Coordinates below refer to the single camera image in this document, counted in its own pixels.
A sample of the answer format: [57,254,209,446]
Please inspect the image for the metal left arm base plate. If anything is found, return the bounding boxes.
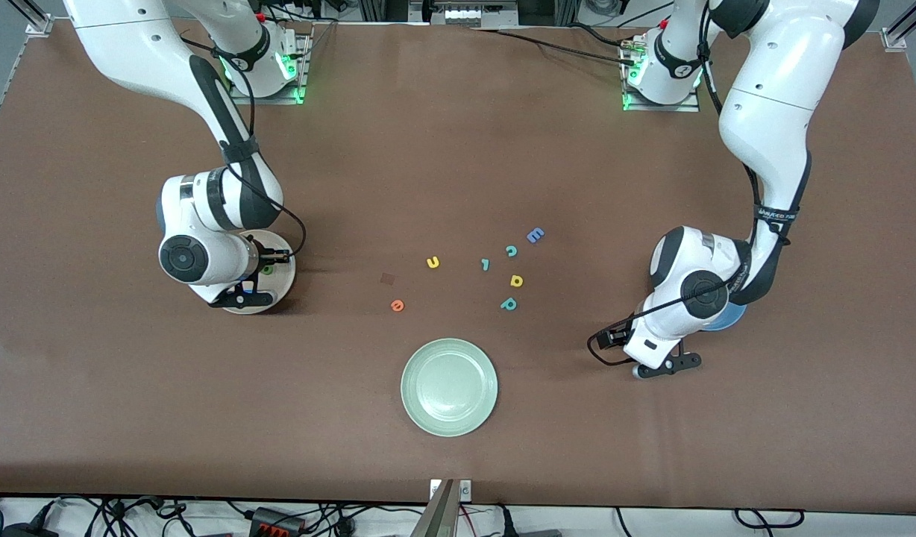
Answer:
[622,34,701,113]

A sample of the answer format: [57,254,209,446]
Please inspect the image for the black plug with cable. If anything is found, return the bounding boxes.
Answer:
[499,506,563,537]

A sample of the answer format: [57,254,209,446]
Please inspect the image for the grey metal mount bar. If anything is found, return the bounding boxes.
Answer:
[411,480,459,537]

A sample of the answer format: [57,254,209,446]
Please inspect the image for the aluminium frame post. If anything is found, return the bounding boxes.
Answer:
[882,0,916,51]
[22,0,54,37]

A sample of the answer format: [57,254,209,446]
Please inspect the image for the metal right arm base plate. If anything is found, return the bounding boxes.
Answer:
[228,30,312,106]

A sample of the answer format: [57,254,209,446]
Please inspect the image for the pale green round plate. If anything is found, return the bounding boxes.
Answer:
[400,338,499,438]

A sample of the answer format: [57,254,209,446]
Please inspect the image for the black orange power adapter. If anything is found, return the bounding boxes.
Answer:
[248,507,307,536]

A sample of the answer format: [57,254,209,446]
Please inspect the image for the brown table cover mat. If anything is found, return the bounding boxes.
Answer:
[0,16,916,515]

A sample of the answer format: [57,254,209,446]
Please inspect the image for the grey metal control box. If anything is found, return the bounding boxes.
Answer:
[410,0,520,29]

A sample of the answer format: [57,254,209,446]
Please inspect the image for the blue round plate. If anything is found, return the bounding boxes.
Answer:
[706,301,749,333]

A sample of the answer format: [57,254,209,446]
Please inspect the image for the beige brown round plate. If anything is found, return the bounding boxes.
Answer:
[221,230,297,315]

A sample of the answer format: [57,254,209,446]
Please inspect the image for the black cable across mat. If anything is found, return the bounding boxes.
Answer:
[469,24,641,68]

